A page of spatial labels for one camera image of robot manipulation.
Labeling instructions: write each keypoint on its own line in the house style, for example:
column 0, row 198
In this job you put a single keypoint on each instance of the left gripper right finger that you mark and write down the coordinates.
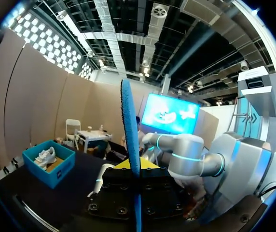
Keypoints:
column 159, row 193

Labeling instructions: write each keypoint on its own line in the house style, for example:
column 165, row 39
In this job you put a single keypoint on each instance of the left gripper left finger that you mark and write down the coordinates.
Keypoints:
column 118, row 191

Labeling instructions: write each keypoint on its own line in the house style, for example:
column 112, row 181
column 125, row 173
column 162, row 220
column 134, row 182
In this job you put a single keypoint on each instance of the blue and black shoe insole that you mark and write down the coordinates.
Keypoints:
column 129, row 125

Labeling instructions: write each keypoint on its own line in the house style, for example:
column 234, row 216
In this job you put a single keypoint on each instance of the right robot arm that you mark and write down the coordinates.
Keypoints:
column 188, row 154

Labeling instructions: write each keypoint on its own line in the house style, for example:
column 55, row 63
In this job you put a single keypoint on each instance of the white shoe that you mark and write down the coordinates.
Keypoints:
column 45, row 156

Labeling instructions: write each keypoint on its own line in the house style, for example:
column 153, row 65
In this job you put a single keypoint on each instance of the teal box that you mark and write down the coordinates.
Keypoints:
column 63, row 169

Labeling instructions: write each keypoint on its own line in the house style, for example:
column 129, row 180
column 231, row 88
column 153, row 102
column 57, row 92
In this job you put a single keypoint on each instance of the person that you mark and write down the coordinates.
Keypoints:
column 139, row 130

